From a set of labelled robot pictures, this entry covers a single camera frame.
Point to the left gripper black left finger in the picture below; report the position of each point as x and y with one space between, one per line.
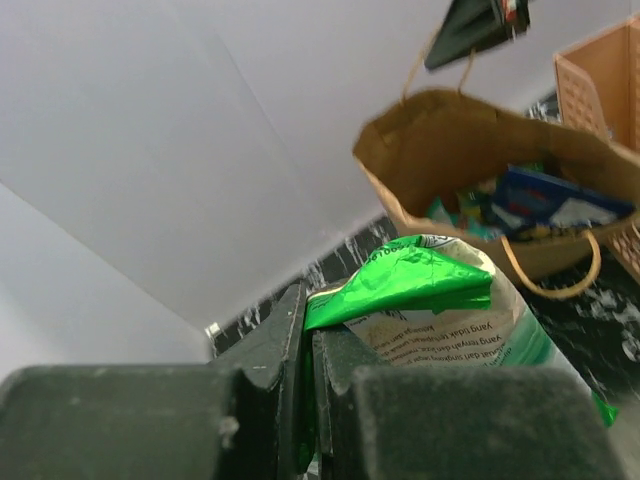
240 416

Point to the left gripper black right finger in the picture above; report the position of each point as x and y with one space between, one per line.
376 421

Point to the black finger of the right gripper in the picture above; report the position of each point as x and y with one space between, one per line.
475 26

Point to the green cassava chips bag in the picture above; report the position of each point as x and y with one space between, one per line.
428 301

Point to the brown paper bag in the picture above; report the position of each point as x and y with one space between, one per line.
440 140

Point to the blue chips bag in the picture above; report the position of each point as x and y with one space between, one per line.
530 205

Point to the orange plastic organizer tray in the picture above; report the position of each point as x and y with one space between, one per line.
598 85

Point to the teal snack packet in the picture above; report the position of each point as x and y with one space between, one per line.
467 214

